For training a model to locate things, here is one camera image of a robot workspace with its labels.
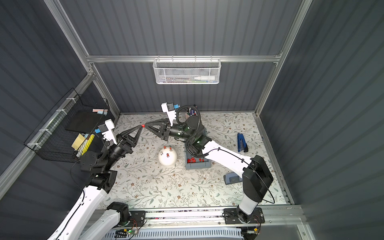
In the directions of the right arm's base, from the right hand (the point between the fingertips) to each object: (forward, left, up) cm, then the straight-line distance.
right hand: (144, 131), depth 56 cm
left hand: (0, +1, 0) cm, 1 cm away
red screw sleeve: (+7, -3, -31) cm, 32 cm away
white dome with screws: (+6, 0, -32) cm, 33 cm away
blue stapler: (+20, -50, -41) cm, 68 cm away
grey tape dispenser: (-3, -40, -40) cm, 56 cm away
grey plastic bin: (+7, -17, -40) cm, 44 cm away
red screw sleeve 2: (+11, -4, -30) cm, 32 cm away
